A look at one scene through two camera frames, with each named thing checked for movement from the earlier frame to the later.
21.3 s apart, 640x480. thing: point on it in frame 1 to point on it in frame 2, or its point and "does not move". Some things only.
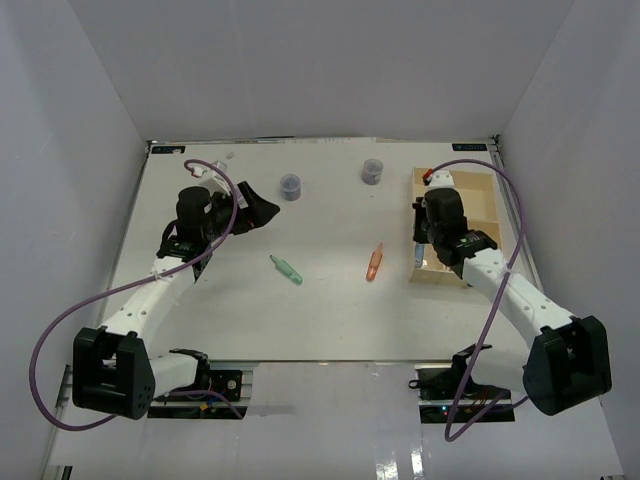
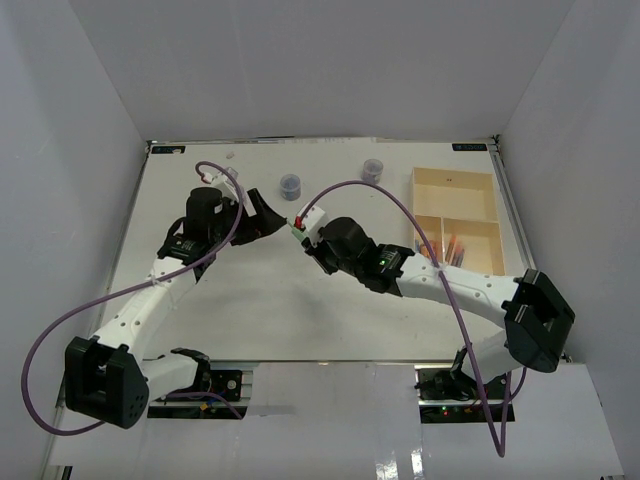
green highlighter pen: [287, 269] to [297, 233]
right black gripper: [419, 208] to [317, 253]
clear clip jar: [371, 172] does not move
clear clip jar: [290, 186] does not move
